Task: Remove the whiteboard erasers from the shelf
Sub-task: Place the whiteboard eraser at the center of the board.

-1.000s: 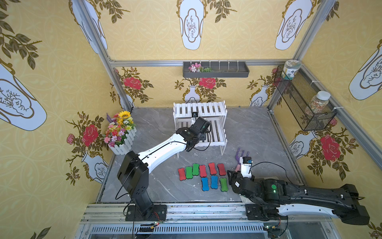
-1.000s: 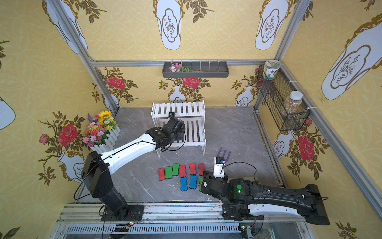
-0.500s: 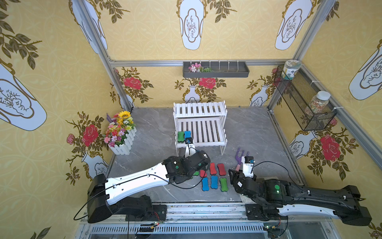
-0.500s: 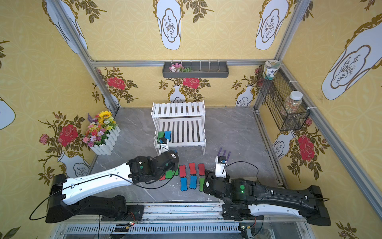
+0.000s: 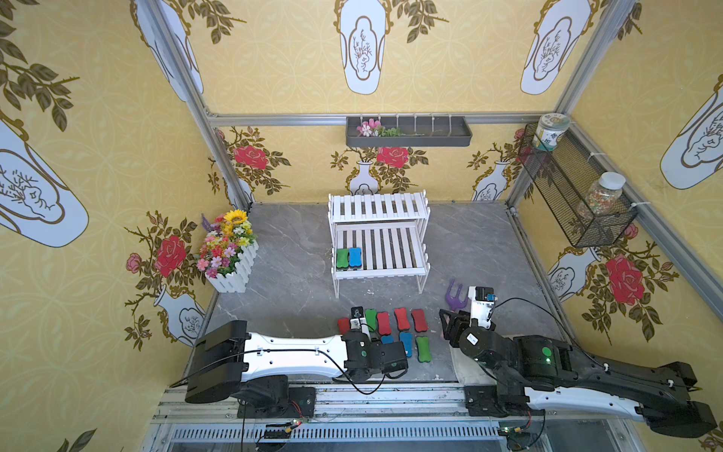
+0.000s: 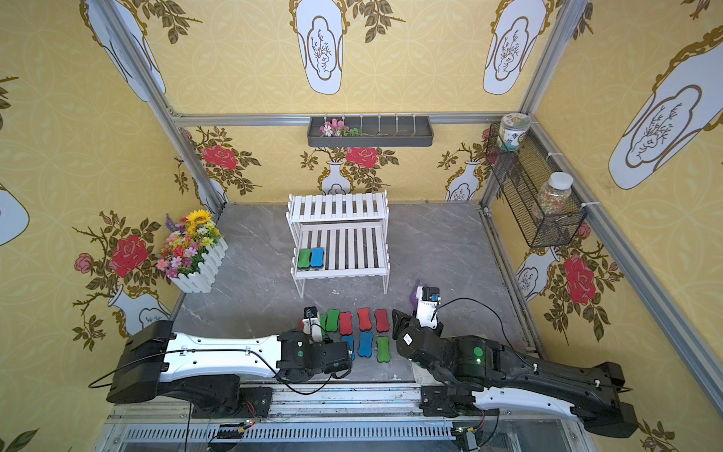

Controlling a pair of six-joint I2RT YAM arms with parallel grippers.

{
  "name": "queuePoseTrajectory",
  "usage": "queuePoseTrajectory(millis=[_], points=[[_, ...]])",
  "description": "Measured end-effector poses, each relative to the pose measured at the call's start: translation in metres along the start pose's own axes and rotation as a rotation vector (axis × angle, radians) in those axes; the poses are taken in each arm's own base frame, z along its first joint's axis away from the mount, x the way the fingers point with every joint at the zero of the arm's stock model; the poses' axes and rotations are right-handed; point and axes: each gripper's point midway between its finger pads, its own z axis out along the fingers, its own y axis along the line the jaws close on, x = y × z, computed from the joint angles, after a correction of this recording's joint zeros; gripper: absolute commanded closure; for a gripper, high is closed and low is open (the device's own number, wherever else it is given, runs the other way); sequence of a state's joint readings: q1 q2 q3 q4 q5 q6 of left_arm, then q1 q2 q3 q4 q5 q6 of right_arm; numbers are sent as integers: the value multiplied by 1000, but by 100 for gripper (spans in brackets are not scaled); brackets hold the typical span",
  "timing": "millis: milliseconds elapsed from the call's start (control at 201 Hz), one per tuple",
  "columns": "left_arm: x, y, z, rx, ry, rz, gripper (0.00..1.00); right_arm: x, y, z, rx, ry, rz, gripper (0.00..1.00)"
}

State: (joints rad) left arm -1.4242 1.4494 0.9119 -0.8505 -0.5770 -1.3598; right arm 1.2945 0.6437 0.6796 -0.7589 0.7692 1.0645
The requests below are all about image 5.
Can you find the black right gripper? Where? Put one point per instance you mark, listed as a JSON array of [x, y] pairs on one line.
[[455, 324]]

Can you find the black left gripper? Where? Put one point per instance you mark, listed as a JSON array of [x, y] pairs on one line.
[[359, 337]]

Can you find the green eraser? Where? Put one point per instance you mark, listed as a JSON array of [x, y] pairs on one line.
[[423, 349], [342, 259], [371, 318]]

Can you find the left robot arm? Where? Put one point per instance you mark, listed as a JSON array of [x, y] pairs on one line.
[[254, 368]]

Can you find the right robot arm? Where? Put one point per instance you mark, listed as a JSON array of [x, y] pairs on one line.
[[533, 373]]

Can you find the white slatted wooden shelf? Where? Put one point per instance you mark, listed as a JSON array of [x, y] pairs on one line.
[[390, 230]]

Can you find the white gardening glove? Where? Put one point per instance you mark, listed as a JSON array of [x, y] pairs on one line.
[[469, 373]]

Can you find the artificial flowers in white planter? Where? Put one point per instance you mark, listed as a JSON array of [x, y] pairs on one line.
[[228, 252]]

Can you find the jar of colourful beads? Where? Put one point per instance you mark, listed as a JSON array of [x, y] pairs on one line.
[[603, 193]]

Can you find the pink flower in tray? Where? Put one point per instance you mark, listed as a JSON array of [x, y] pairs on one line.
[[374, 128]]

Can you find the jar with green label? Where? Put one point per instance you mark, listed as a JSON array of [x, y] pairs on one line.
[[551, 127]]

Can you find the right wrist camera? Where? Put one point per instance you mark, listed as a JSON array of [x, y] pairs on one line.
[[482, 303]]

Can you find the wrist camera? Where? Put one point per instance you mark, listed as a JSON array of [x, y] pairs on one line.
[[358, 320], [482, 303]]

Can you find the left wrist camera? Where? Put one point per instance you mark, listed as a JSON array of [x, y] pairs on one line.
[[358, 320]]

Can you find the purple garden fork pink handle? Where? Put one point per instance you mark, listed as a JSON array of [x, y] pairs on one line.
[[456, 296]]

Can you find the black wire wall basket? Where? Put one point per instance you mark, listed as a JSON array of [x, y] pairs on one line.
[[563, 176]]

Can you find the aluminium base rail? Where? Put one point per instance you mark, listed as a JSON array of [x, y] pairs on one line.
[[395, 415]]

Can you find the grey wall tray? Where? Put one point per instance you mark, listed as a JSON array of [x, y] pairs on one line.
[[418, 131]]

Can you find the aluminium frame post right rear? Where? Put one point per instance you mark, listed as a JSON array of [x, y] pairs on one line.
[[557, 32]]

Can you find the aluminium frame post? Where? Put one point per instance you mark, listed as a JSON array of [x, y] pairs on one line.
[[557, 32], [161, 29]]

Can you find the aluminium frame post left rear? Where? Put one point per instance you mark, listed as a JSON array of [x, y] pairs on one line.
[[161, 29]]

